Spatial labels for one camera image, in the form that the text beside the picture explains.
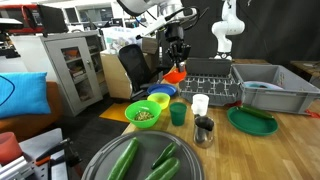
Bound grey glass door cabinet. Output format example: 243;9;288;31
9;30;105;118

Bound red flat object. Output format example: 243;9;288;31
304;109;320;120

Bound orange sofa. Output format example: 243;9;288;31
0;81;65;143

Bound dark wall monitor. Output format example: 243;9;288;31
37;4;70;35

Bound bright green plastic bowl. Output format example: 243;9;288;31
124;99;163;130

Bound dark green plastic cup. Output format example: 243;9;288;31
169;101;189;127

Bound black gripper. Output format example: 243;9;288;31
166;41;192;73

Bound grey dish rack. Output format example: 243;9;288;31
178;57;243;107

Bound pink cup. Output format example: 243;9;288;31
0;131;24;165

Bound small green cucumber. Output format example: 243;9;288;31
151;142;178;170

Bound blue bowl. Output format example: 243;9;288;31
146;83;178;98

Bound orange plastic bowl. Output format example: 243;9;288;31
162;68;188;85

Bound yellow plastic bowl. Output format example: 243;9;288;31
146;92;172;111

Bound stainless steel cup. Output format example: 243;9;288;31
192;114;216;150

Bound light blue plate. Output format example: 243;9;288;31
243;80;285;92

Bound blue pillow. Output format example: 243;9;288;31
0;71;52;120

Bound white cup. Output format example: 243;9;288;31
190;93;211;117

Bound grey round tray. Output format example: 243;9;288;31
80;129;205;180

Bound dark green plastic plate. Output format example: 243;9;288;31
226;105;280;137

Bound slim dark green cucumber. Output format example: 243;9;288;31
238;104;276;121

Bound black office chair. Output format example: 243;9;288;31
117;43;165;101

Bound pale green beans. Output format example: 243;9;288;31
133;110;156;122

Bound grey plastic bin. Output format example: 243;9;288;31
231;63;320;116

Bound large green cucumber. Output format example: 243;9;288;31
144;157;182;180
106;137;140;180

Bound black orange pliers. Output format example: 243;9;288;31
34;137;83;168

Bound orange floor mat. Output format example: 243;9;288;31
98;102;132;124

